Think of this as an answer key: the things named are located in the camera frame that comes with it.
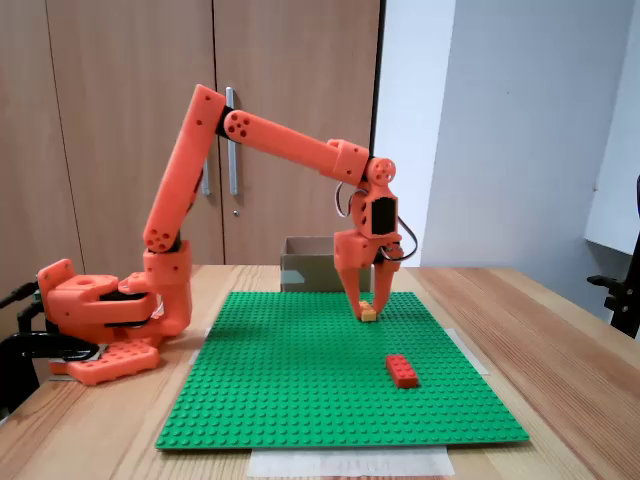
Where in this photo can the cardboard box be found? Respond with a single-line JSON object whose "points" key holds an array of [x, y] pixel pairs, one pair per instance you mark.
{"points": [[315, 265]]}

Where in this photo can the black table clamp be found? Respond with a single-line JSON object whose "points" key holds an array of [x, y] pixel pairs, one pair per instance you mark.
{"points": [[30, 345]]}

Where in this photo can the black stand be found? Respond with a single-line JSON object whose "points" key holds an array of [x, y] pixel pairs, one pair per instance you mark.
{"points": [[625, 305]]}

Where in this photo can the wide masking tape strip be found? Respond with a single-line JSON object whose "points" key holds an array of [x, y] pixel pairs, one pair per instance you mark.
{"points": [[350, 462]]}

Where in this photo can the wooden cabinet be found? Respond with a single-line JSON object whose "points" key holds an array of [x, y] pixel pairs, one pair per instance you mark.
{"points": [[125, 75]]}

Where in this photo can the green lego baseplate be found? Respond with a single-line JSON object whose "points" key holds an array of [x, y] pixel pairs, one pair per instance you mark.
{"points": [[310, 380]]}

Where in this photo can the red lego block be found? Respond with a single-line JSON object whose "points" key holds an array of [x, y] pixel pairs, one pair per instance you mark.
{"points": [[401, 371]]}

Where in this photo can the yellow lego block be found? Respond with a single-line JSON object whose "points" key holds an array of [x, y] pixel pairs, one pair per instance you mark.
{"points": [[369, 316]]}

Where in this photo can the narrow masking tape strip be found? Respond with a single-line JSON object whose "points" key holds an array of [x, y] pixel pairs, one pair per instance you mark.
{"points": [[475, 360], [196, 356]]}

